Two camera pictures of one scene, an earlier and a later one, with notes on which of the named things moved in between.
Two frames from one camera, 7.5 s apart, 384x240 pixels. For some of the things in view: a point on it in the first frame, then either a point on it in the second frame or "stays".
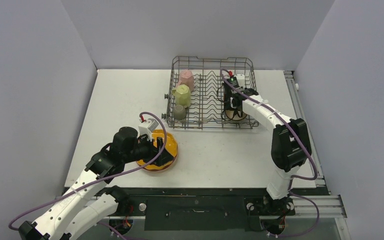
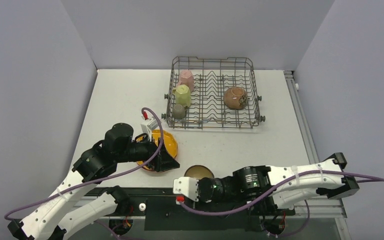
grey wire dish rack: (208, 93) stays
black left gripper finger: (160, 142) stays
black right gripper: (232, 100) to (203, 190)
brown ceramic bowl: (231, 114) to (198, 171)
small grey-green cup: (179, 112) stays
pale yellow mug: (182, 95) stays
